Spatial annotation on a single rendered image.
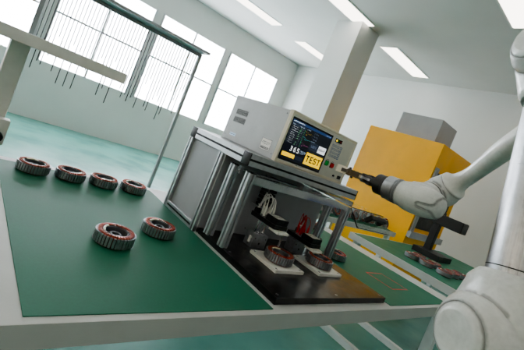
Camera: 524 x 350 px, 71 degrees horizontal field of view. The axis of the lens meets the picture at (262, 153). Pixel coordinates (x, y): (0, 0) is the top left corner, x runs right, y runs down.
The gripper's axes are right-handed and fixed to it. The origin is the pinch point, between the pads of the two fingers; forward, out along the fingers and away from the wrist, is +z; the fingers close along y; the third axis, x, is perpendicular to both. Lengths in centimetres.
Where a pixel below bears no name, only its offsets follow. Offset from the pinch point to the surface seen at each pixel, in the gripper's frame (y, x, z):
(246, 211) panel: -21.1, -31.2, 21.4
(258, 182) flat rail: -35.4, -15.5, 5.8
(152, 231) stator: -64, -41, 11
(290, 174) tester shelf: -20.9, -9.3, 6.5
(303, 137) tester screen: -19.0, 5.8, 9.3
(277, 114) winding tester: -28.8, 10.3, 17.8
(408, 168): 326, 35, 147
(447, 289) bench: 137, -45, -9
